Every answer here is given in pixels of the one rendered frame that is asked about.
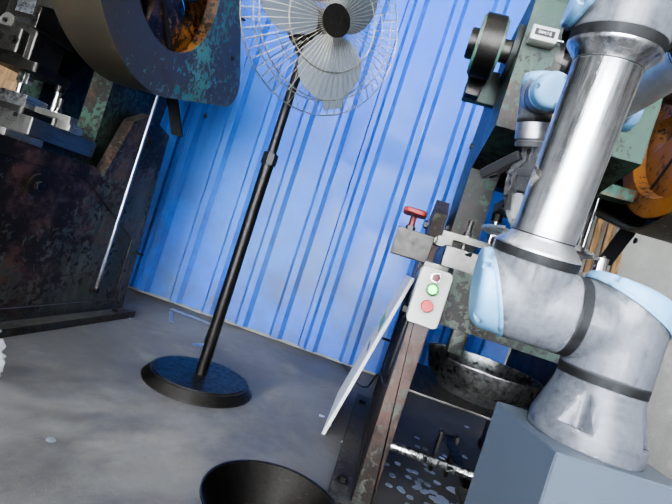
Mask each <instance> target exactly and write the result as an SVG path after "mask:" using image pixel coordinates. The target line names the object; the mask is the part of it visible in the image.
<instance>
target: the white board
mask: <svg viewBox="0 0 672 504"><path fill-rule="evenodd" d="M413 281H414V278H412V277H410V276H408V275H405V277H404V279H403V281H402V282H401V284H400V286H399V287H398V289H397V291H396V293H395V294H394V296H393V298H392V300H391V301H390V303H389V305H388V307H387V308H386V310H385V312H384V313H383V315H382V317H381V319H380V320H379V322H378V324H377V326H376V327H375V329H374V331H373V332H372V334H371V336H370V338H369V339H368V341H367V343H366V345H365V346H364V348H363V350H362V352H361V353H360V355H359V357H358V358H357V360H356V362H355V364H354V365H353V367H352V369H351V371H350V372H349V374H348V376H347V377H346V379H345V381H344V383H343V384H342V386H341V388H340V390H339V391H338V393H337V396H336V398H335V401H334V403H333V406H332V408H331V411H330V413H329V416H328V418H327V421H326V423H325V426H324V428H323V431H322V433H321V434H323V435H325V434H326V432H327V430H328V428H329V427H330V425H331V423H332V421H333V420H334V418H335V416H336V415H337V413H338V411H339V409H340V408H341V406H342V404H343V402H344V401H345V399H346V397H347V396H348V394H349V392H350V390H351V389H352V387H353V385H354V383H355V382H356V380H357V378H358V377H359V375H360V373H361V371H362V370H363V368H364V366H365V364H366V363H367V361H368V359H369V358H370V356H371V354H372V352H373V351H374V349H375V347H376V345H377V344H378V342H379V340H380V339H381V337H382V335H383V333H384V332H385V330H386V328H387V326H388V325H389V323H390V321H391V319H392V318H393V316H394V314H395V313H396V311H397V309H398V307H399V306H400V304H401V302H402V300H403V299H404V297H405V295H406V294H407V292H408V290H409V288H410V287H411V285H412V283H413Z"/></svg>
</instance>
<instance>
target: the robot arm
mask: <svg viewBox="0 0 672 504"><path fill-rule="evenodd" d="M560 25H561V27H562V28H564V29H565V31H569V30H571V32H570V35H569V38H568V40H567V43H566V48H567V50H568V52H569V54H570V55H571V57H572V60H573V62H572V64H571V67H570V70H569V73H568V75H566V74H565V73H563V72H560V71H531V72H528V73H526V74H525V75H524V76H523V80H522V85H521V87H520V100H519V107H518V115H517V122H516V129H515V137H514V138H515V139H516V140H517V141H515V145H514V147H522V151H515V152H513V153H511V154H509V155H507V156H505V157H503V158H501V159H499V160H497V161H496V162H494V163H492V164H489V165H487V166H486V167H484V168H482V169H480V173H481V176H482V178H495V177H496V176H498V175H499V174H501V173H503V172H505V171H508V170H509V171H508V173H507V177H506V180H505V187H504V192H503V200H504V209H505V211H506V216H507V218H508V221H509V224H510V227H511V229H510V230H509V231H507V232H505V233H503V234H501V235H499V236H497V239H496V241H495V244H494V247H493V248H492V247H490V246H489V247H483V248H482V249H481V250H480V252H479V254H478V259H477V260H476V263H475V267H474V271H473V276H472V281H471V287H470V295H469V316H470V319H471V321H472V323H473V324H474V325H475V326H477V327H479V328H481V329H484V330H487V331H489V332H492V333H495V334H496V335H497V336H498V337H502V336H503V337H506V338H509V339H512V340H515V341H518V342H521V343H524V344H527V345H530V346H533V347H536V348H539V349H542V350H546V351H549V352H552V353H555V354H558V355H560V359H559V362H558V365H557V368H556V371H555V373H554V375H553V376H552V377H551V379H550V380H549V381H548V383H547V384H546V385H545V386H544V388H543V389H542V390H541V391H540V393H539V394H538V395H537V397H536V398H535V399H534V401H533V402H532V403H531V405H530V407H529V410H528V413H527V417H526V419H527V421H528V422H529V423H530V424H531V425H532V426H533V427H535V428H536V429H537V430H539V431H540V432H542V433H543V434H545V435H547V436H548V437H550V438H552V439H554V440H555V441H557V442H559V443H561V444H563V445H565V446H567V447H569V448H571V449H573V450H575V451H577V452H580V453H582V454H584V455H586V456H589V457H591V458H594V459H596V460H599V461H601V462H604V463H607V464H609V465H612V466H615V467H619V468H622V469H626V470H630V471H637V472H642V471H644V470H645V467H646V464H647V461H648V458H649V448H648V418H647V408H648V404H649V401H650V398H651V395H652V392H653V389H654V386H655V383H656V380H657V376H658V373H659V370H660V367H661V364H662V361H663V358H664V355H665V352H666V349H667V346H668V343H669V340H670V339H672V301H671V300H670V299H669V298H668V297H666V296H665V295H663V294H661V293H659V292H658V291H656V290H654V289H652V288H649V287H647V286H645V285H643V284H640V283H638V282H635V281H633V280H630V279H627V278H624V277H620V276H617V275H615V274H612V273H608V272H604V271H599V270H590V271H589V272H588V273H587V274H586V275H585V276H584V277H582V276H579V275H578V273H579V270H580V268H581V265H582V262H581V260H580V258H579V256H578V254H577V252H576V248H575V246H576V244H577V241H578V239H579V236H580V234H581V231H582V229H583V226H584V223H585V221H586V218H587V216H588V213H589V211H590V208H591V206H592V203H593V201H594V198H595V195H596V193H597V190H598V188H599V185H600V183H601V180H602V178H603V175H604V172H605V170H606V167H607V165H608V162H609V160H610V157H611V155H612V152H613V150H614V147H615V144H616V142H617V139H618V137H619V134H620V132H628V131H630V130H632V129H633V128H634V126H635V125H637V123H638V122H639V120H640V119H641V117H642V115H643V112H644V109H645V108H646V107H648V106H650V105H651V104H653V103H655V102H656V101H658V100H660V99H662V98H663V97H665V96H667V95H669V94H670V93H672V0H570V1H569V3H568V5H567V7H566V9H565V12H564V14H563V17H562V19H561V23H560ZM552 114H553V117H552ZM516 191H517V192H519V193H515V192H516Z"/></svg>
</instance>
